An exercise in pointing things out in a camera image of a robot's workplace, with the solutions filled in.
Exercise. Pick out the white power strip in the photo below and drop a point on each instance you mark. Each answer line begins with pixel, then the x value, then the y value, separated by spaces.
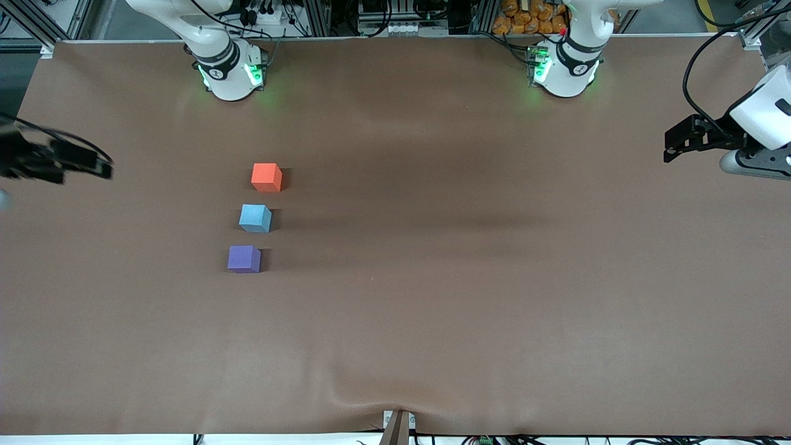
pixel 266 15

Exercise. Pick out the white terminal block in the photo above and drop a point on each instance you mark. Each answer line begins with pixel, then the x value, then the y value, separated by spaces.
pixel 398 28

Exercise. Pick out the orange foam block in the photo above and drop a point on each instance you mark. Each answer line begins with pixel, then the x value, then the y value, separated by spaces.
pixel 266 177

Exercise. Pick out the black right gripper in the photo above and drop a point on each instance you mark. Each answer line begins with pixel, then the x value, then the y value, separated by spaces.
pixel 20 157

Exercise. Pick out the aluminium frame profile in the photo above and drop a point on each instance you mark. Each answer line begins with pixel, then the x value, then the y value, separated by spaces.
pixel 757 34
pixel 31 25

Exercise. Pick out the brown table mat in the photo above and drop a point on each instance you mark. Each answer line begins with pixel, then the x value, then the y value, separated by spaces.
pixel 432 321

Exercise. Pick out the black left camera mount plate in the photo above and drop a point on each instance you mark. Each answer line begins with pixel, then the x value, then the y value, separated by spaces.
pixel 763 162

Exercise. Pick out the light blue foam block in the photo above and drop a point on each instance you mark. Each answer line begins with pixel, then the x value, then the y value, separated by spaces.
pixel 255 217

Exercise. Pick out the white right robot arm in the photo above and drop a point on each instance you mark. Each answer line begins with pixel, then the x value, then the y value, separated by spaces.
pixel 225 77

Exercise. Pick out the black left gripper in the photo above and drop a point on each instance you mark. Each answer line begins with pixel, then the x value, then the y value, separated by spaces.
pixel 719 135

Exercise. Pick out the brown camera mount post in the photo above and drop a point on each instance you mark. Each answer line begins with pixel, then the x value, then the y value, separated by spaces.
pixel 395 429

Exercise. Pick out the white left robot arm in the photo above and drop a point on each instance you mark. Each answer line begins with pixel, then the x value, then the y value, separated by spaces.
pixel 565 74

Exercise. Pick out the orange snack bags pile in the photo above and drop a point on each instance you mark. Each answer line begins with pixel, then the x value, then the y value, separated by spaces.
pixel 525 18

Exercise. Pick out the purple foam block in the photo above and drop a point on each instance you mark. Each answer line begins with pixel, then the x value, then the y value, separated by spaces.
pixel 243 259

